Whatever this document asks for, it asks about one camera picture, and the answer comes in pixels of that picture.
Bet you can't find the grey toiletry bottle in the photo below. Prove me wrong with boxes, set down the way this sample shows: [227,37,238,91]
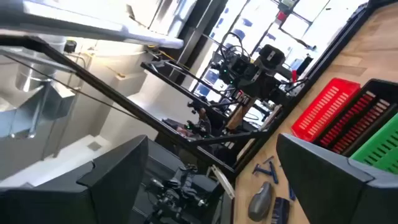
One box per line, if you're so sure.
[248,181,274,223]

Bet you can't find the dark blue toiletry tube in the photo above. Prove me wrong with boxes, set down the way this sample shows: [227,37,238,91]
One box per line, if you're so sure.
[271,197,291,224]

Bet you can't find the black table edge rail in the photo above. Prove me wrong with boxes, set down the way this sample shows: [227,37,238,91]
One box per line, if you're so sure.
[233,0,398,184]

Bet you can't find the black overhead rig frame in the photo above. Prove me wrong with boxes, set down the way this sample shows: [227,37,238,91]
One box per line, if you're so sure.
[0,34,271,180]

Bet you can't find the black plastic basket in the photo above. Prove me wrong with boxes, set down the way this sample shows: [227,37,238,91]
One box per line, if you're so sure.
[313,78,398,157]

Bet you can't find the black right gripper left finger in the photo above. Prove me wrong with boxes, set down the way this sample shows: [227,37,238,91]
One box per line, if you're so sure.
[0,134,149,224]

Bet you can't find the green plastic basket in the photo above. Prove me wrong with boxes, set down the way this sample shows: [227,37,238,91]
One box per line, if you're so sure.
[349,113,398,175]

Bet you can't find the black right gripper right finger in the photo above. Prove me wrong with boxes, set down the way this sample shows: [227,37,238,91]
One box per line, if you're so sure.
[276,133,398,224]

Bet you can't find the red plastic basket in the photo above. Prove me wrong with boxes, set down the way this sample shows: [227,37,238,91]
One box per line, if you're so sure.
[290,77,361,143]

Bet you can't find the blue disposable razor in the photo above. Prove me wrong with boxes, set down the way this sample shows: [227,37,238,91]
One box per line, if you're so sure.
[287,183,297,202]
[251,163,273,177]
[262,155,280,185]

